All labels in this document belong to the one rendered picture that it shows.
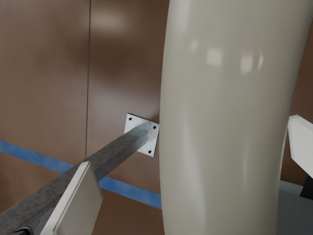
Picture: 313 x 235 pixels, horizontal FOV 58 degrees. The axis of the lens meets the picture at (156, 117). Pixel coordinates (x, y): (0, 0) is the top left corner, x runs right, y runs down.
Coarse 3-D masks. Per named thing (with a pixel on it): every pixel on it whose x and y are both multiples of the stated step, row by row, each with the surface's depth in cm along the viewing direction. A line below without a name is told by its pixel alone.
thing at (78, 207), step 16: (80, 176) 17; (64, 192) 15; (80, 192) 16; (96, 192) 18; (64, 208) 14; (80, 208) 15; (96, 208) 18; (48, 224) 13; (64, 224) 13; (80, 224) 15
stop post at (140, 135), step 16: (128, 128) 159; (144, 128) 155; (112, 144) 133; (128, 144) 136; (144, 144) 156; (96, 160) 117; (112, 160) 123; (64, 176) 103; (96, 176) 113; (48, 192) 93; (16, 208) 84; (32, 208) 85; (48, 208) 89; (0, 224) 78; (16, 224) 79; (32, 224) 84
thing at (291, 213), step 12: (288, 192) 133; (300, 192) 131; (288, 204) 124; (300, 204) 125; (312, 204) 126; (288, 216) 116; (300, 216) 117; (312, 216) 117; (288, 228) 108; (300, 228) 109; (312, 228) 110
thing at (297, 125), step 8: (296, 120) 17; (304, 120) 17; (288, 128) 18; (296, 128) 17; (304, 128) 16; (312, 128) 15; (296, 136) 17; (304, 136) 16; (312, 136) 15; (296, 144) 17; (304, 144) 16; (312, 144) 15; (296, 152) 17; (304, 152) 16; (312, 152) 15; (296, 160) 18; (304, 160) 17; (312, 160) 15; (304, 168) 17; (312, 168) 16; (312, 176) 16
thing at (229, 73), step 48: (192, 0) 5; (240, 0) 5; (288, 0) 5; (192, 48) 5; (240, 48) 5; (288, 48) 5; (192, 96) 6; (240, 96) 5; (288, 96) 6; (192, 144) 6; (240, 144) 6; (192, 192) 6; (240, 192) 6
